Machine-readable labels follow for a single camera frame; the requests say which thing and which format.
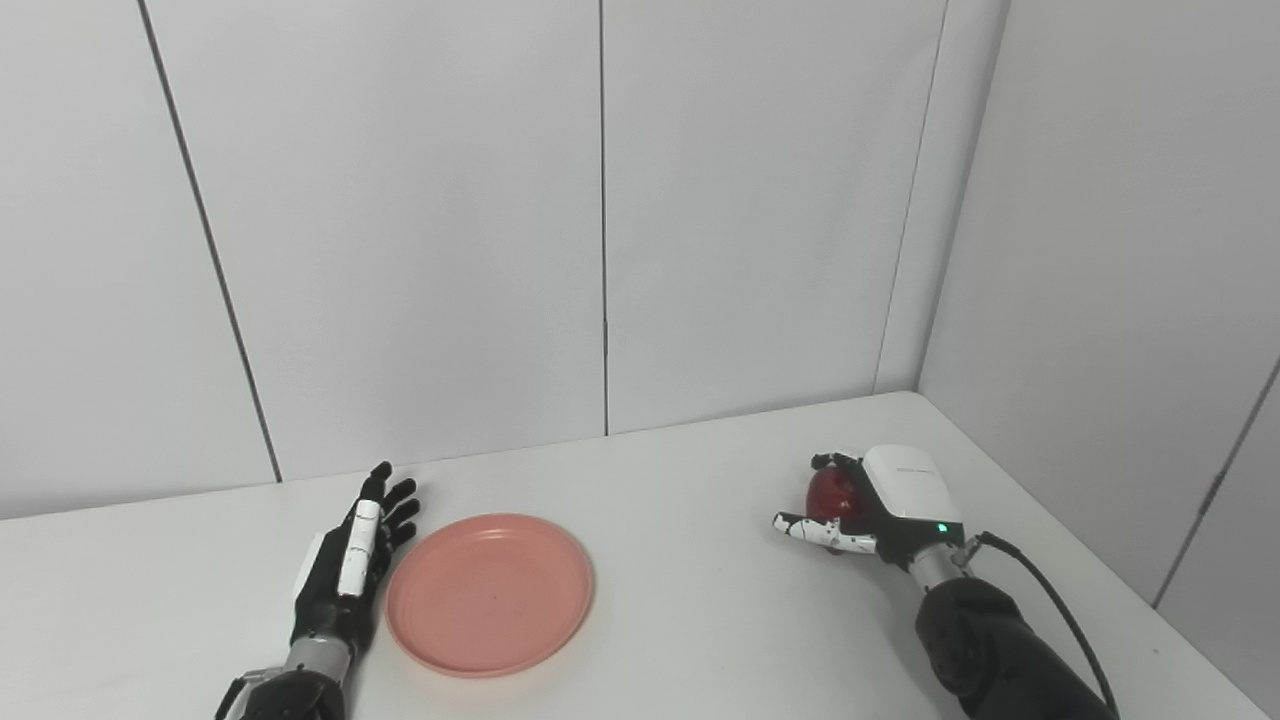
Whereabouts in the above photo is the pink round plastic plate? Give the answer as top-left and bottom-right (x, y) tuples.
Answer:
(386, 513), (595, 679)

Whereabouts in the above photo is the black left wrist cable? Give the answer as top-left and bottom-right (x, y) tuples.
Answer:
(214, 672), (263, 720)

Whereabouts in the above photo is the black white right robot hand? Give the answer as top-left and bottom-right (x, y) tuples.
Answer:
(771, 445), (967, 571)

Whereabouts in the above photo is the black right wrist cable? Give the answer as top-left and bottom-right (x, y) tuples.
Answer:
(965, 531), (1121, 720)

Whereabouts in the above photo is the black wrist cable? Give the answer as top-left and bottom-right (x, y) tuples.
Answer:
(214, 672), (263, 720)
(965, 531), (1121, 720)

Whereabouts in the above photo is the red apple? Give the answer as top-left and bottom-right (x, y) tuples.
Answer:
(806, 468), (861, 526)

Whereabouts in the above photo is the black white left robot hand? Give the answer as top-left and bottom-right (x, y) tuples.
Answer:
(290, 461), (422, 651)

